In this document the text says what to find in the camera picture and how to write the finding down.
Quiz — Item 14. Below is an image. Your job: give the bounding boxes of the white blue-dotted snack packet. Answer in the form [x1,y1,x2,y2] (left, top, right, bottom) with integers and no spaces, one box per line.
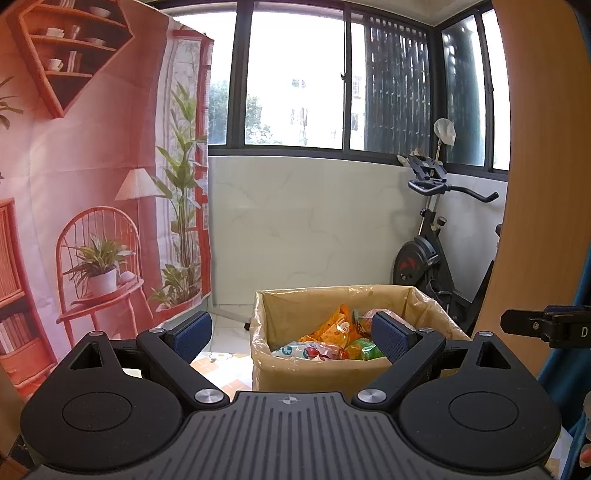
[271,342,309,359]

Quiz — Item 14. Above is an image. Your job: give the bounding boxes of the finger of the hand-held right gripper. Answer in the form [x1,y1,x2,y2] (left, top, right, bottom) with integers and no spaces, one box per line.
[501,309,546,336]

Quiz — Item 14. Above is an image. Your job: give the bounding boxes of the black exercise bike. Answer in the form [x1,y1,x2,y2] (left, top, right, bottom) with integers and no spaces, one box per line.
[392,117,504,333]

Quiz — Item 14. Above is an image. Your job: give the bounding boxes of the printed wall backdrop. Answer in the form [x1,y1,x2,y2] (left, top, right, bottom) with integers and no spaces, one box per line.
[0,0,215,402]

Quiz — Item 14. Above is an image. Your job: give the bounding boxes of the dark-framed window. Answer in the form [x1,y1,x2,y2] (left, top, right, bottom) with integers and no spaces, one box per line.
[208,0,511,181]

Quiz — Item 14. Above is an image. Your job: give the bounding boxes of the wooden board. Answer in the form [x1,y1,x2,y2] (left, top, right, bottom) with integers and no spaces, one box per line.
[473,0,591,379]

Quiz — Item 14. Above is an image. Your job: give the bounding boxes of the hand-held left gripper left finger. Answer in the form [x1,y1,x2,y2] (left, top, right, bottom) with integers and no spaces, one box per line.
[69,310,230,408]

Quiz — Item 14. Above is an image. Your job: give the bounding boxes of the orange snack packet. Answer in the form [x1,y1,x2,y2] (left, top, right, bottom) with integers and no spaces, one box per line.
[300,305,356,344]

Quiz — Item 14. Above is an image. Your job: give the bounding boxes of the green snack packet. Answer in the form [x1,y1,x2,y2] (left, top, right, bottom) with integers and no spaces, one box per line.
[346,338,386,361]

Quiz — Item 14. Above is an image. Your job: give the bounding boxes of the cardboard box with plastic liner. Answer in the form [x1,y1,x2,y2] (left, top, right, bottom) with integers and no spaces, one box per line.
[249,285,472,393]

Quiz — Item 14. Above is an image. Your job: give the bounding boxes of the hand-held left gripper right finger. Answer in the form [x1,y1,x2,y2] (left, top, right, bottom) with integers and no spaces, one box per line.
[353,311,511,409]

